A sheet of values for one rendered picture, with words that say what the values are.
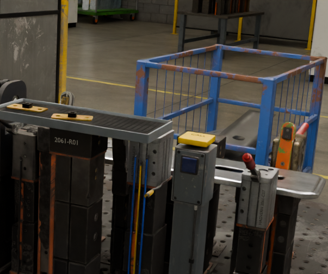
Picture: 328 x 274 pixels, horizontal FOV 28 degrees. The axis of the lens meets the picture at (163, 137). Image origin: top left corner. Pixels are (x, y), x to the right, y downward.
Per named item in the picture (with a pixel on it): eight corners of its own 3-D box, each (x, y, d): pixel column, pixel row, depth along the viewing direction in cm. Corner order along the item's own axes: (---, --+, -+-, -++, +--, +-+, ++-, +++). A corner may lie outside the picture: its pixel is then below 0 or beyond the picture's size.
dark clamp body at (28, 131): (61, 266, 176) (65, 125, 166) (34, 287, 164) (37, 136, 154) (25, 258, 179) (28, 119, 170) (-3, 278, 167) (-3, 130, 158)
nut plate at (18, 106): (48, 109, 146) (49, 104, 146) (40, 112, 143) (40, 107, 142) (14, 104, 148) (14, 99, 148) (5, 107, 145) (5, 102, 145)
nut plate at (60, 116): (93, 117, 142) (93, 111, 142) (91, 121, 138) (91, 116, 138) (53, 114, 142) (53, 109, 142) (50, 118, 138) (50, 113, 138)
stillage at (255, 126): (205, 169, 503) (216, 43, 479) (310, 191, 470) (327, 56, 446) (127, 218, 398) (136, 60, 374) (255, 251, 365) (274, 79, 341)
